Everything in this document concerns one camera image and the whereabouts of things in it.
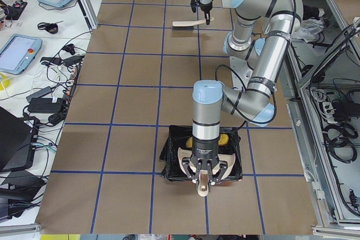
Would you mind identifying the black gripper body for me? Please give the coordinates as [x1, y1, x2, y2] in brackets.
[190, 0, 213, 12]
[181, 138, 228, 185]

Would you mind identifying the white plastic dustpan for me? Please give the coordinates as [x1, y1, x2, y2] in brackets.
[178, 148, 236, 197]

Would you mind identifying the yellow green sponge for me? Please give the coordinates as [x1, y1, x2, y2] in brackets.
[186, 137, 193, 148]

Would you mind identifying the white hand brush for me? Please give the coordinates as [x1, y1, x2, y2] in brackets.
[172, 19, 206, 30]

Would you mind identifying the pink bin with black bag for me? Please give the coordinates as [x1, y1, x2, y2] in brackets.
[159, 125, 242, 182]

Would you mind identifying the power strip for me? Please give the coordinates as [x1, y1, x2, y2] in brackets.
[63, 64, 81, 104]

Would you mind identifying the black power adapter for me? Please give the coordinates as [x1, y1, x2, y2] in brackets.
[28, 98, 66, 114]

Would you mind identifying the black laptop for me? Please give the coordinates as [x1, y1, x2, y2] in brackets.
[1, 108, 39, 173]

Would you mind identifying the blue teach pendant near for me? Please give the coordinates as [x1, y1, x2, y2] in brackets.
[1, 34, 42, 75]

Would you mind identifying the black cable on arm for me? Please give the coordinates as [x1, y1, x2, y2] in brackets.
[215, 0, 299, 131]

